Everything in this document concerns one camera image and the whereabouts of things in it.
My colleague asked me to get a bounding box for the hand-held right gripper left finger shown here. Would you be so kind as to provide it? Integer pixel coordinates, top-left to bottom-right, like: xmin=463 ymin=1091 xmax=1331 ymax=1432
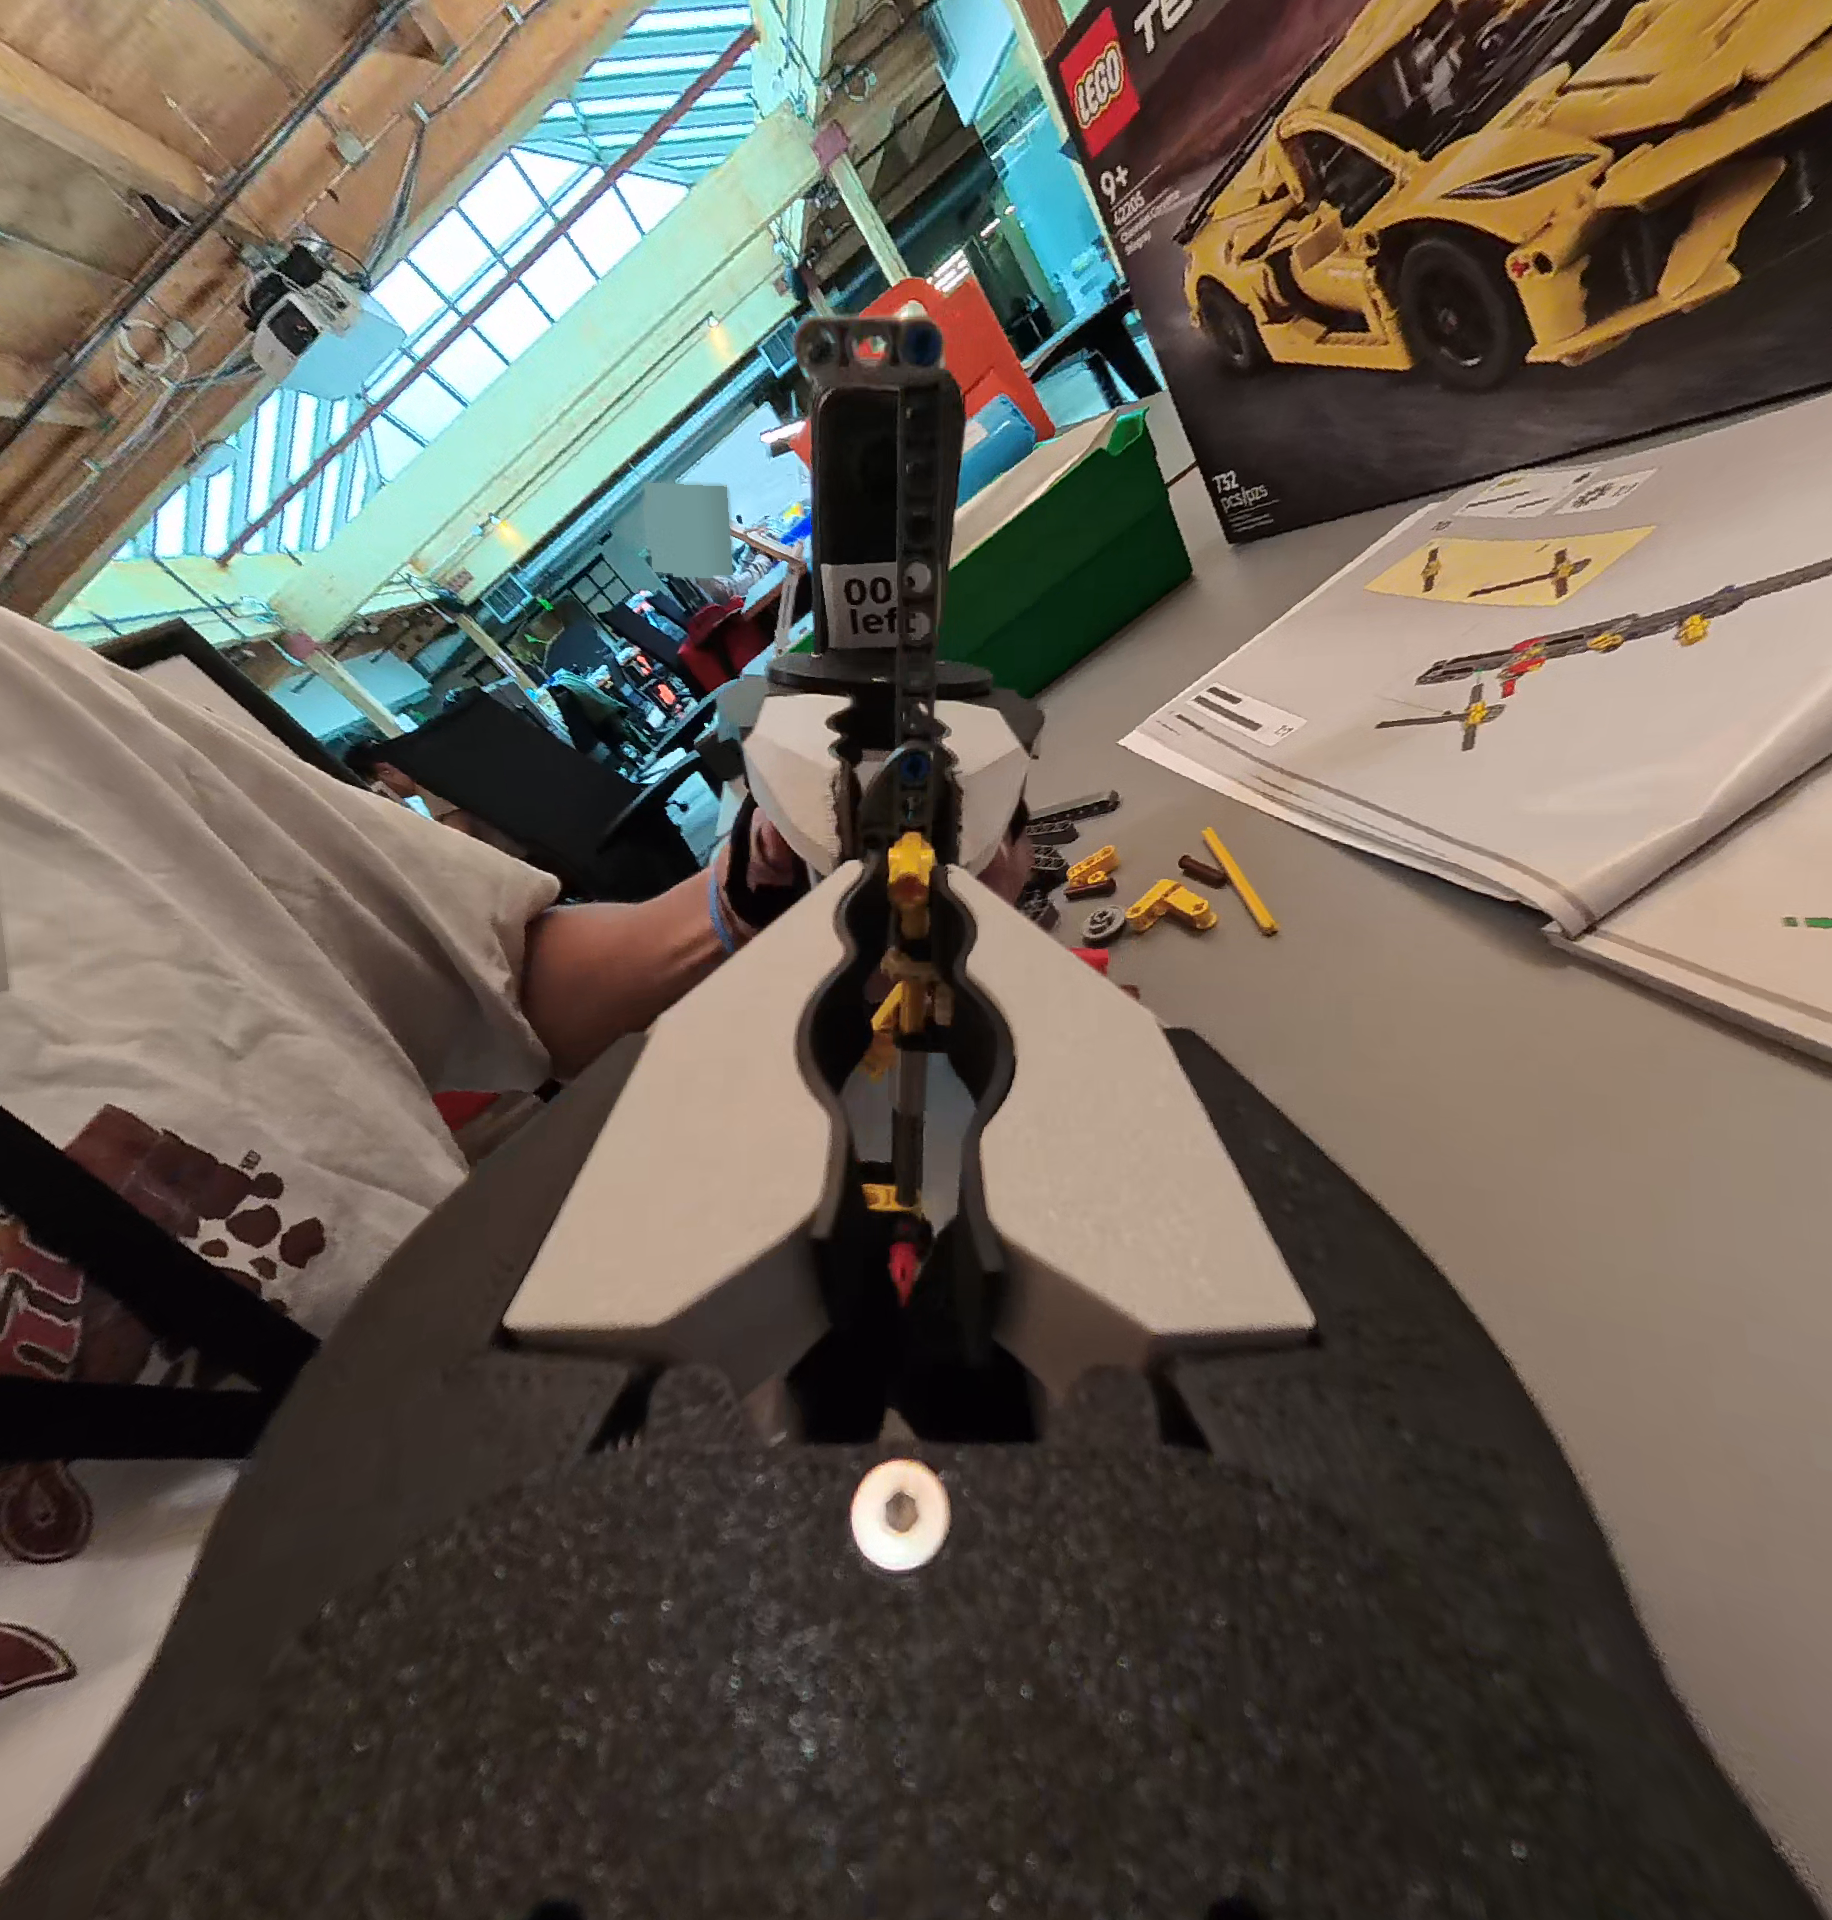
xmin=500 ymin=858 xmax=872 ymax=1391

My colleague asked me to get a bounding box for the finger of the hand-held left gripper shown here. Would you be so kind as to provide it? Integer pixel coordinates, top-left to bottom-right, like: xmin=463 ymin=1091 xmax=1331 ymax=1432
xmin=930 ymin=702 xmax=1038 ymax=881
xmin=739 ymin=697 xmax=864 ymax=889

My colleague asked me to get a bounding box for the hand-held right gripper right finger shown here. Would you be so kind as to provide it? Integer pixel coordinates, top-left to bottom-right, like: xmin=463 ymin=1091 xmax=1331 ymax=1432
xmin=927 ymin=862 xmax=1317 ymax=1384

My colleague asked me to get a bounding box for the grey lego beam assembly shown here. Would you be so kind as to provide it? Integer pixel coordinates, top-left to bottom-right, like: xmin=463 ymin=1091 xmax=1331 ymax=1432
xmin=793 ymin=290 xmax=966 ymax=1312

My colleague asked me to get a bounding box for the lego instruction booklet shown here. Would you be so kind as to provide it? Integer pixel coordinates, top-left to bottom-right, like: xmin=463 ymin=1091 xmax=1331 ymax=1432
xmin=1117 ymin=402 xmax=1832 ymax=1082

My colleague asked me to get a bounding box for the long yellow lego axle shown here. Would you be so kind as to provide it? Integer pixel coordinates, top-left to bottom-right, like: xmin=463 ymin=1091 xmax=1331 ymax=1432
xmin=1200 ymin=825 xmax=1280 ymax=939

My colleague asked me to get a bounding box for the lego set box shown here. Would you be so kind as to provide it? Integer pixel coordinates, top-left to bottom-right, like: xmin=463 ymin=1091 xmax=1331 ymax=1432
xmin=1044 ymin=0 xmax=1832 ymax=549

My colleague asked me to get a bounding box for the person's left hand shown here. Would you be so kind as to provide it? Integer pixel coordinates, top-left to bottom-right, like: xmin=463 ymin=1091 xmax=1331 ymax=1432
xmin=709 ymin=803 xmax=841 ymax=944

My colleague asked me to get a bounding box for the pile of black grey beams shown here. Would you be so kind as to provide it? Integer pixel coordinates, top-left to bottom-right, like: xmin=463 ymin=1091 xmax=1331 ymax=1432
xmin=1014 ymin=789 xmax=1126 ymax=922

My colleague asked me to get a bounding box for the orange panel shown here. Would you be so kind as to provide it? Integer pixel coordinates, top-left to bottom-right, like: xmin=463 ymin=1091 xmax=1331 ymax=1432
xmin=857 ymin=278 xmax=1040 ymax=453

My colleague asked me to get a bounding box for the white paper sheet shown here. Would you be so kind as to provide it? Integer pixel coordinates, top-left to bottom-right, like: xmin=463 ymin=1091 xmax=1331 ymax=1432
xmin=944 ymin=411 xmax=1151 ymax=564

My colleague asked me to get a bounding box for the green storage bin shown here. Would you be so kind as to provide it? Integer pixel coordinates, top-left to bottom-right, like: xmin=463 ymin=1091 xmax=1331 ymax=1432
xmin=940 ymin=402 xmax=1198 ymax=697

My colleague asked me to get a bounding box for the black office chair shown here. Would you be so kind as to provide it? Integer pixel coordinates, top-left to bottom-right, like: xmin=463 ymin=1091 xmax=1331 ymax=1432
xmin=360 ymin=690 xmax=709 ymax=900

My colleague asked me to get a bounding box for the white ceiling-mounted device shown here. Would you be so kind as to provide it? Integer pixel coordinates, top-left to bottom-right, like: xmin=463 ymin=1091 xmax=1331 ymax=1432
xmin=242 ymin=238 xmax=365 ymax=377

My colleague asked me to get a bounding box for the black strap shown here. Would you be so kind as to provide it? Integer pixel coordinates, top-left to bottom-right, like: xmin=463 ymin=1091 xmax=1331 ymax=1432
xmin=0 ymin=1077 xmax=320 ymax=1465

